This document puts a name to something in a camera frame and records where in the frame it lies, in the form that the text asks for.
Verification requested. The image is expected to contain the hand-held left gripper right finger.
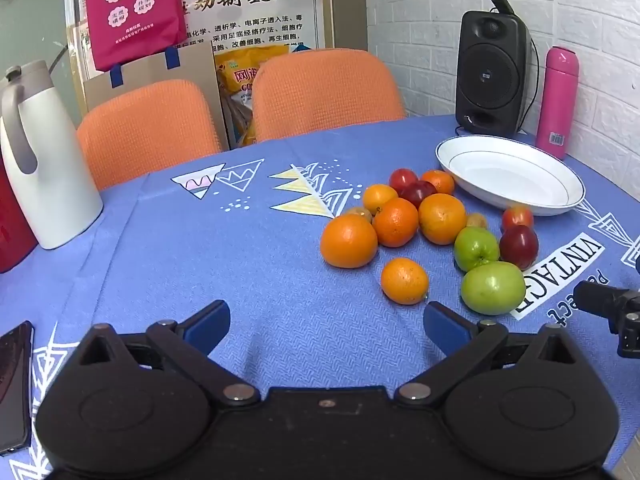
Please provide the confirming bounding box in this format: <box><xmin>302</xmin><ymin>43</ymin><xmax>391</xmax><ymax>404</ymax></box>
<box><xmin>394</xmin><ymin>301</ymin><xmax>599</xmax><ymax>406</ymax></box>

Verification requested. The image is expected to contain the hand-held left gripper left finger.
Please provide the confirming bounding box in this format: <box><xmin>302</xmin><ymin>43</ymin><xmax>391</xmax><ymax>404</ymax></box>
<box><xmin>52</xmin><ymin>300</ymin><xmax>262</xmax><ymax>407</ymax></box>

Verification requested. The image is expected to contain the green apple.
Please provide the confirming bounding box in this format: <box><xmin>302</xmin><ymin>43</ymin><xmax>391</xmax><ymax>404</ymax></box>
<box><xmin>453</xmin><ymin>226</ymin><xmax>501</xmax><ymax>272</ymax></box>
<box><xmin>460</xmin><ymin>261</ymin><xmax>527</xmax><ymax>316</ymax></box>

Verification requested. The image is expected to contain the red yellow plum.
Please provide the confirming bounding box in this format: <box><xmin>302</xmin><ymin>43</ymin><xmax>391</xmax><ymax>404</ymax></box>
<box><xmin>501</xmin><ymin>206</ymin><xmax>535</xmax><ymax>231</ymax></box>

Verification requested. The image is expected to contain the white plate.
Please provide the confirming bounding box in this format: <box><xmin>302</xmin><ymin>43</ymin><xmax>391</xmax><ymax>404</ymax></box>
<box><xmin>435</xmin><ymin>135</ymin><xmax>586</xmax><ymax>217</ymax></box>

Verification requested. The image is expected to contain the blue printed tablecloth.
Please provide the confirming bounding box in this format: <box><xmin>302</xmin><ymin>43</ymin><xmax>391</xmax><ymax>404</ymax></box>
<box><xmin>0</xmin><ymin>114</ymin><xmax>640</xmax><ymax>480</ymax></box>

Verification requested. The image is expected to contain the pink bottle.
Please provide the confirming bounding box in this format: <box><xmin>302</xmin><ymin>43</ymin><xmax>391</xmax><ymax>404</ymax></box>
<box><xmin>536</xmin><ymin>46</ymin><xmax>581</xmax><ymax>161</ymax></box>

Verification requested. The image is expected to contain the black smartphone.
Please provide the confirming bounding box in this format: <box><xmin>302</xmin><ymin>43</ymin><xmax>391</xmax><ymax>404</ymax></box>
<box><xmin>0</xmin><ymin>321</ymin><xmax>35</xmax><ymax>457</ymax></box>

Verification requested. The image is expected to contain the orange chair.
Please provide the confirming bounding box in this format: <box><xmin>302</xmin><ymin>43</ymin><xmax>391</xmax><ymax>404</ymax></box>
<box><xmin>76</xmin><ymin>80</ymin><xmax>222</xmax><ymax>192</ymax></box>
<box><xmin>251</xmin><ymin>48</ymin><xmax>407</xmax><ymax>143</ymax></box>

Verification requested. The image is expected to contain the white thermos jug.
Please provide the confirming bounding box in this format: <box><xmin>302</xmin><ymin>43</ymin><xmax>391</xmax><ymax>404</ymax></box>
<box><xmin>0</xmin><ymin>59</ymin><xmax>104</xmax><ymax>251</ymax></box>

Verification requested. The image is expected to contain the dark red box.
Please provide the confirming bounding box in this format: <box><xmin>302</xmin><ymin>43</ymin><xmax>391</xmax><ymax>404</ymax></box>
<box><xmin>0</xmin><ymin>160</ymin><xmax>38</xmax><ymax>275</ymax></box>

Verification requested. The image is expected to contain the black speaker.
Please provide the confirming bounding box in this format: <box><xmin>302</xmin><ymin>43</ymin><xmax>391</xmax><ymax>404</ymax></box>
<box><xmin>455</xmin><ymin>10</ymin><xmax>532</xmax><ymax>137</ymax></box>

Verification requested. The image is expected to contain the yellow snack bag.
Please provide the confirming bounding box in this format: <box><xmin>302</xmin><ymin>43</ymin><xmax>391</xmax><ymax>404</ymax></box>
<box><xmin>215</xmin><ymin>45</ymin><xmax>296</xmax><ymax>148</ymax></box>

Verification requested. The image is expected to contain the brown cardboard board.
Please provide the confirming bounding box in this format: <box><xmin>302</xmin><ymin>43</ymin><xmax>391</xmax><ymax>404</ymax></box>
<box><xmin>82</xmin><ymin>40</ymin><xmax>217</xmax><ymax>153</ymax></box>

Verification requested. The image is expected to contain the magenta cloth bag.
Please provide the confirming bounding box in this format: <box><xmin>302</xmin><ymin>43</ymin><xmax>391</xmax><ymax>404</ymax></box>
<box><xmin>84</xmin><ymin>0</ymin><xmax>188</xmax><ymax>87</ymax></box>

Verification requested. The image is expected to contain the wall poster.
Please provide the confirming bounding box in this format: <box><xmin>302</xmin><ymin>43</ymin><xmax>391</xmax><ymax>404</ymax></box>
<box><xmin>177</xmin><ymin>0</ymin><xmax>336</xmax><ymax>56</ymax></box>

